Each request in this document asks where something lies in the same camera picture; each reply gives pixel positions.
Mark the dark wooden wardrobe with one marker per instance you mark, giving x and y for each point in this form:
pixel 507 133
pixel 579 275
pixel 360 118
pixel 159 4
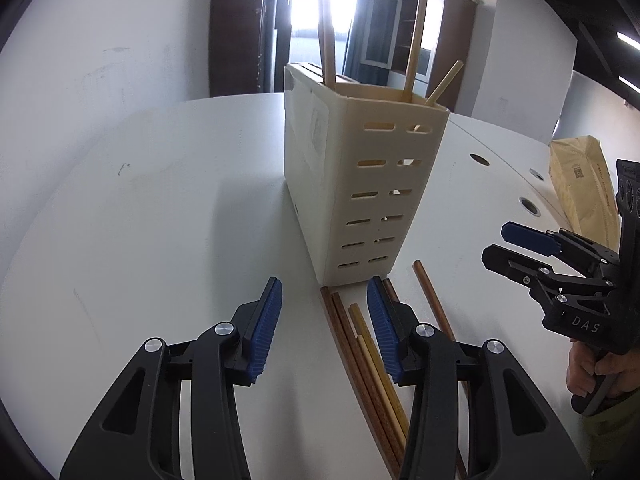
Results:
pixel 235 35

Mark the person's olive garment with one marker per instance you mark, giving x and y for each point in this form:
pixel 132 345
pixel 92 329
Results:
pixel 607 440

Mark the brown paper bag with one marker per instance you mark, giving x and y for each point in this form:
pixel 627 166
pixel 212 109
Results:
pixel 580 185

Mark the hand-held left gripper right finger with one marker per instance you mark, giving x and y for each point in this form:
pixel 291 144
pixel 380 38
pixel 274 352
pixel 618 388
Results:
pixel 385 335

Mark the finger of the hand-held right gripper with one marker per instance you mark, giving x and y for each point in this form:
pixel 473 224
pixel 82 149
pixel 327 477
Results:
pixel 527 237
pixel 505 260

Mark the glass balcony door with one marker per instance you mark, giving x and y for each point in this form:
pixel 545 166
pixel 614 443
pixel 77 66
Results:
pixel 305 10

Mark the white-framed glass cabinet door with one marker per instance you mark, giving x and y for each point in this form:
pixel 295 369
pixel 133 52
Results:
pixel 380 27

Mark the cream plastic utensil holder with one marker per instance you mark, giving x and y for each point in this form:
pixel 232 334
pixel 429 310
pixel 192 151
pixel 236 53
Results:
pixel 315 185

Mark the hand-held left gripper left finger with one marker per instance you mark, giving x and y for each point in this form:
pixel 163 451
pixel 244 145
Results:
pixel 262 335

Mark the brown cabinet with glass doors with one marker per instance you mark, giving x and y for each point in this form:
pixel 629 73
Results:
pixel 457 50

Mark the person's right hand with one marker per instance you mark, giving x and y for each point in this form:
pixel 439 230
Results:
pixel 580 367

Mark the ceiling light strip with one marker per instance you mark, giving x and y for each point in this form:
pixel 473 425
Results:
pixel 627 82
pixel 629 40

